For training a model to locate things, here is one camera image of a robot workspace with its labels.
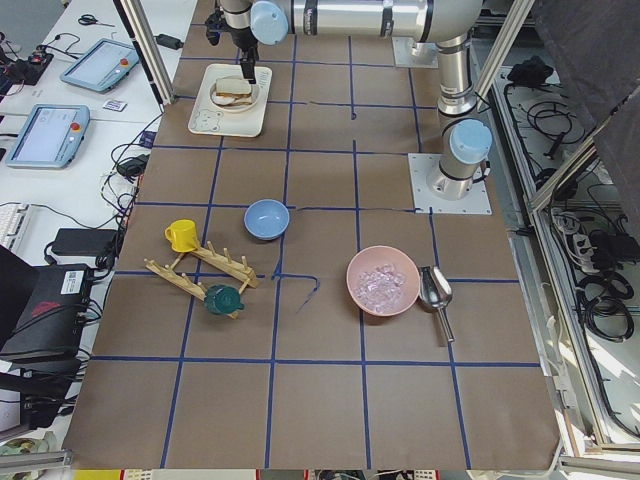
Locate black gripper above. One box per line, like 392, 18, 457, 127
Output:
234, 29, 259, 85

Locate bread slice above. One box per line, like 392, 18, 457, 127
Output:
212, 95, 253, 108
215, 77, 252, 97

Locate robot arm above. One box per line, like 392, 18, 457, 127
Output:
206, 1, 491, 200

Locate cream bear tray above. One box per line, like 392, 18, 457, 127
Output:
187, 64, 272, 138

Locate black adapter on desk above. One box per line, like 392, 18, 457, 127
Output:
155, 34, 184, 50

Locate far teach pendant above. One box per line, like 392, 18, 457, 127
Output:
60, 38, 139, 93

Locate teach pendant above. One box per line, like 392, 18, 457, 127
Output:
60, 38, 139, 93
5, 104, 90, 169

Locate blue bowl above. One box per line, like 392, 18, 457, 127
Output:
244, 199, 290, 241

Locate black scissors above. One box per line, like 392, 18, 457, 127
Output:
77, 14, 114, 28

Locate yellow cup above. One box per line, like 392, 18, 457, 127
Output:
164, 219, 200, 253

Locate wooden rack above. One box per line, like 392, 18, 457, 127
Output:
143, 239, 261, 321

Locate near teach pendant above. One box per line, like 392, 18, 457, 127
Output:
5, 104, 90, 169

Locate dark green cup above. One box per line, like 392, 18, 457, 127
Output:
204, 285, 244, 318

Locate pink bowl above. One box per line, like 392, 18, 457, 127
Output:
346, 245, 420, 317

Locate metal scoop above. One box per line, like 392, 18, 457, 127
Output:
419, 266, 455, 343

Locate black computer box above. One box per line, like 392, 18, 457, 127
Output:
0, 244, 96, 364

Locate aluminium frame post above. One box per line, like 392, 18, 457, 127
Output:
113, 0, 174, 105

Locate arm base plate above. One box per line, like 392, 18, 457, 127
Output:
392, 37, 438, 69
408, 153, 492, 215

